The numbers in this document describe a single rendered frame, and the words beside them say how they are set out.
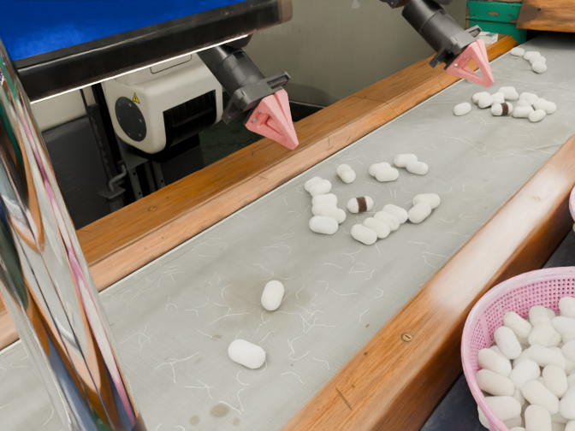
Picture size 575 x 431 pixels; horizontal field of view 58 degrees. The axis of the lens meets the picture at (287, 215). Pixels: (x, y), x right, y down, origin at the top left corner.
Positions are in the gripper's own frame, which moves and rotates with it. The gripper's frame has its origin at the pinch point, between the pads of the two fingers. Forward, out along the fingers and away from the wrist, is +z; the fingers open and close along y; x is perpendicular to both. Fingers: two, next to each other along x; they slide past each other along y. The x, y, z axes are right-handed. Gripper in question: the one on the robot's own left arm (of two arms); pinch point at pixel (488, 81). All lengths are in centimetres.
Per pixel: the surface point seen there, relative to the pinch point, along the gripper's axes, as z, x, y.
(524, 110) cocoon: 7.8, 0.9, 3.8
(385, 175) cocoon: 2.5, 5.8, -29.8
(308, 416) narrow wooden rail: 16, -6, -69
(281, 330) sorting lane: 10, 2, -62
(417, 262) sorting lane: 13.9, -1.5, -44.0
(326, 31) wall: -89, 106, 125
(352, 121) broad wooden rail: -10.2, 14.2, -17.1
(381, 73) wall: -53, 101, 127
